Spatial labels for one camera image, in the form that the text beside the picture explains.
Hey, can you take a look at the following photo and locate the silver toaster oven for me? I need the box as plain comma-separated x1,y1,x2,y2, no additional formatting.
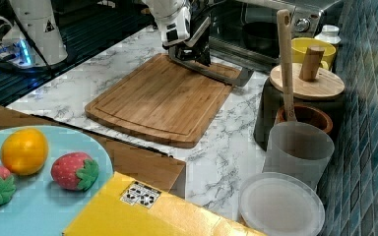
210,0,345,71

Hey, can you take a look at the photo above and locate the black pot with wooden lid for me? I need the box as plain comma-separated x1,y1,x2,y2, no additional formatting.
254,43,345,149

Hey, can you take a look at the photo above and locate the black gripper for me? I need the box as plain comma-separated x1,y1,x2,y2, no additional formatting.
168,15,211,66

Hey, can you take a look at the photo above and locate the black pan inside oven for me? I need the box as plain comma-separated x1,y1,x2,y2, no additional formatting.
242,22,279,54

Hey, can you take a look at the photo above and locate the yellow toy lemon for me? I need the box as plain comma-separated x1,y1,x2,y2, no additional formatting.
0,128,48,176

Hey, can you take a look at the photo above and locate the wooden spoon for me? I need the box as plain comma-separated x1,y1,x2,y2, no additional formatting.
277,9,296,121

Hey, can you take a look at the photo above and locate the translucent plastic cup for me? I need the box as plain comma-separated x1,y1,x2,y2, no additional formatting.
263,122,335,190

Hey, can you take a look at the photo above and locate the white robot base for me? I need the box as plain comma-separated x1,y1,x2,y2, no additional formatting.
2,0,68,69

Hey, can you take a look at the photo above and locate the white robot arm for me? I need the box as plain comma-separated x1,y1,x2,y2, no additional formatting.
142,0,213,66

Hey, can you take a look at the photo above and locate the white jar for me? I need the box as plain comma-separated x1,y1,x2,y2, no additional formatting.
314,25,341,45

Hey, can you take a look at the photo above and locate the bamboo cutting board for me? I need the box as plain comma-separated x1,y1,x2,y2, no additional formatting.
85,53,232,148

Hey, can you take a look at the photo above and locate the white lidded plastic container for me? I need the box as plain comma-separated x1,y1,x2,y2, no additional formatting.
239,172,325,236

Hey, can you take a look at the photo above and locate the brown wooden bowl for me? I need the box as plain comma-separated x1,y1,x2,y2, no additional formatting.
275,103,334,135

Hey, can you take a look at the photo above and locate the glass oven door with handle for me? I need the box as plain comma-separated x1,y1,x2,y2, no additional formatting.
168,32,280,88

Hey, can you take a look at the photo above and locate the yellow cardboard box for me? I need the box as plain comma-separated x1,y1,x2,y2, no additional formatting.
63,173,267,236

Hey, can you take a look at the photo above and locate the yellow mug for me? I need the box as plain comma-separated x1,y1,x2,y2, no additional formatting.
290,36,338,71

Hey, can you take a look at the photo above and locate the light blue plate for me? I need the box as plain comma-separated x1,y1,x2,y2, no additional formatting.
0,125,113,236

